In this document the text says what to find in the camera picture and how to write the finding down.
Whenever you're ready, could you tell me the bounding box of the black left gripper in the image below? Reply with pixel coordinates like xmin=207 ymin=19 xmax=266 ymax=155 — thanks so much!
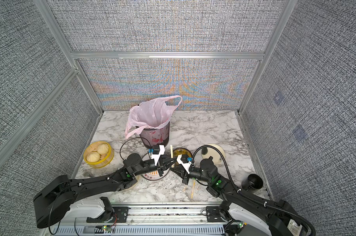
xmin=133 ymin=155 xmax=178 ymax=178

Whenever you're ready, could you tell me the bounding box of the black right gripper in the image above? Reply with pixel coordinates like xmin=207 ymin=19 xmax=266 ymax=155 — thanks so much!
xmin=171 ymin=164 xmax=213 ymax=186

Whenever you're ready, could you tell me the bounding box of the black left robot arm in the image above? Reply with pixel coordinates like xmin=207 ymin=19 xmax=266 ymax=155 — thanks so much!
xmin=33 ymin=153 xmax=177 ymax=229

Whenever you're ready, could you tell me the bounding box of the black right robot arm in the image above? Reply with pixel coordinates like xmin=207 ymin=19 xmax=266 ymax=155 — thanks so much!
xmin=171 ymin=155 xmax=315 ymax=236

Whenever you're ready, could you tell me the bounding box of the white plate with orange sunburst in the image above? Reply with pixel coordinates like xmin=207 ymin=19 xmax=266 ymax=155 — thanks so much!
xmin=141 ymin=168 xmax=170 ymax=181

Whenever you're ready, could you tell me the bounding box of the yellow dark patterned small plate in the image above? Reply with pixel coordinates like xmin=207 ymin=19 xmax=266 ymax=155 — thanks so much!
xmin=171 ymin=147 xmax=192 ymax=158

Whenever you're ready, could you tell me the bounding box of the cream plate with black patch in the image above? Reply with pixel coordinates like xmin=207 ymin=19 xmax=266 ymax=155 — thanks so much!
xmin=201 ymin=144 xmax=225 ymax=165

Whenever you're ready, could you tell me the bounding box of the black mesh trash bin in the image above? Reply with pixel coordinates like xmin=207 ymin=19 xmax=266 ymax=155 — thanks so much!
xmin=140 ymin=123 xmax=170 ymax=148

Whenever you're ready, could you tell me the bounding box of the cream small plate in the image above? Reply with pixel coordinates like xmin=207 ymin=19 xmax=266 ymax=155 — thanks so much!
xmin=128 ymin=176 xmax=140 ymax=190

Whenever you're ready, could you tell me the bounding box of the pink plastic bin bag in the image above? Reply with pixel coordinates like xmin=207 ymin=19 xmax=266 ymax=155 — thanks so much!
xmin=125 ymin=95 xmax=183 ymax=139

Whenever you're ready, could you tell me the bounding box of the white steamed bun upper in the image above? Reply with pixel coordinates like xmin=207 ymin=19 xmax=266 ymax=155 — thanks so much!
xmin=97 ymin=143 xmax=110 ymax=155

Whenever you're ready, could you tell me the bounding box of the white steamed bun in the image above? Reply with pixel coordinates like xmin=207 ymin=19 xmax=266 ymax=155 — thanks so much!
xmin=97 ymin=143 xmax=110 ymax=155
xmin=86 ymin=151 xmax=101 ymax=163

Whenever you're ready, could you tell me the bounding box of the black round object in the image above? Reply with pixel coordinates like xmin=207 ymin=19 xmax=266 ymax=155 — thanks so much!
xmin=241 ymin=174 xmax=263 ymax=191

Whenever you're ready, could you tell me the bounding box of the yellow bamboo steamer basket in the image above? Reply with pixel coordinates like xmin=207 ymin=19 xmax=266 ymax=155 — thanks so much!
xmin=83 ymin=141 xmax=114 ymax=169

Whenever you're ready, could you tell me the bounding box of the white steamed bun lower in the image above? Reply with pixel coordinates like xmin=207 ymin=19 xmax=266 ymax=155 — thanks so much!
xmin=86 ymin=151 xmax=101 ymax=163

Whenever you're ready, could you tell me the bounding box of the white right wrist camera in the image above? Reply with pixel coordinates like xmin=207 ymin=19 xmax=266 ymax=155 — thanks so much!
xmin=177 ymin=155 xmax=192 ymax=163

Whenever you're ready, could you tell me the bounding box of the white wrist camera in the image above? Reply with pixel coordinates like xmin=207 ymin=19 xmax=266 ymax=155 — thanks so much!
xmin=150 ymin=145 xmax=165 ymax=166
xmin=177 ymin=155 xmax=192 ymax=163

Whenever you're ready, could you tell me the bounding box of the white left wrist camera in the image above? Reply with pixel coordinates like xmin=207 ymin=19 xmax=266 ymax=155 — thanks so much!
xmin=150 ymin=145 xmax=165 ymax=166

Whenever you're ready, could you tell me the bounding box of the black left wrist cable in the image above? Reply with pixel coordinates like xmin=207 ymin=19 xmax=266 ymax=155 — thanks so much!
xmin=119 ymin=136 xmax=152 ymax=161

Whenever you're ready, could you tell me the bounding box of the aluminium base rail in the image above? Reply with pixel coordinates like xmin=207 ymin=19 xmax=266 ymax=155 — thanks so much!
xmin=39 ymin=202 xmax=267 ymax=236

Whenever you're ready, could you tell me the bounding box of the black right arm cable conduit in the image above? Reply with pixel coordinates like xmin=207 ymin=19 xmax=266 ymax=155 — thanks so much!
xmin=192 ymin=145 xmax=317 ymax=236

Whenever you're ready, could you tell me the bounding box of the aluminium enclosure frame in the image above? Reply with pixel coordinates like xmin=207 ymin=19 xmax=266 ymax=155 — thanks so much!
xmin=0 ymin=0 xmax=356 ymax=201

